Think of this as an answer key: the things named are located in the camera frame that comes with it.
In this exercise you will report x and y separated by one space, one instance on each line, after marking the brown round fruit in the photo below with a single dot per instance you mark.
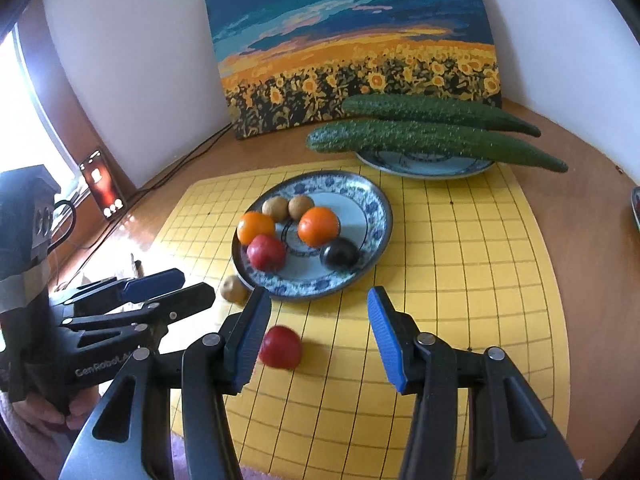
276 208
301 207
235 289

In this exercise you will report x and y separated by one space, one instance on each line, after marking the red apple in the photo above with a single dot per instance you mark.
266 253
282 349

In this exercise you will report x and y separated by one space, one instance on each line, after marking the person's left hand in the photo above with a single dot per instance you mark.
77 405

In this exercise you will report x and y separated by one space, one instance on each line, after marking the plate of vegetables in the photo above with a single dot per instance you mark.
636 210

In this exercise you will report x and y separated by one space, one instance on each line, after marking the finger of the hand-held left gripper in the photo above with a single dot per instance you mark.
180 299
150 283

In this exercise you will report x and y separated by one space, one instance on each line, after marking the sunflower field painting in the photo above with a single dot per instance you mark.
350 35

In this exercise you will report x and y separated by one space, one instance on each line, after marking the small blue patterned plate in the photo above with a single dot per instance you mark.
425 165

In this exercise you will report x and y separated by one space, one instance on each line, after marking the large blue patterned plate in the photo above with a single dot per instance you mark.
370 225

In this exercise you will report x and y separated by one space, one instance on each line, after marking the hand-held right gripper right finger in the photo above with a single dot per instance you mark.
385 340

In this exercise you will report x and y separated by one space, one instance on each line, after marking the dark purple plum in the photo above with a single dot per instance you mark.
340 254

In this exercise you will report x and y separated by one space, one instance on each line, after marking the yellow grid board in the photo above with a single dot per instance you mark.
475 285

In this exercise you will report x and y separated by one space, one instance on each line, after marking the orange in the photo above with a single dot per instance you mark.
255 227
318 226

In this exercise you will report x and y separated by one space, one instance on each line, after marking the black smartphone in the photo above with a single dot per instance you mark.
102 182

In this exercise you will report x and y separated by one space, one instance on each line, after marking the green cucumber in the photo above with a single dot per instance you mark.
430 142
435 110

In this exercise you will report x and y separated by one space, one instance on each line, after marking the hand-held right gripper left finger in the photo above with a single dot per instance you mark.
250 340

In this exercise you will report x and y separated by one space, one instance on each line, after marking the window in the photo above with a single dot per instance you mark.
30 110

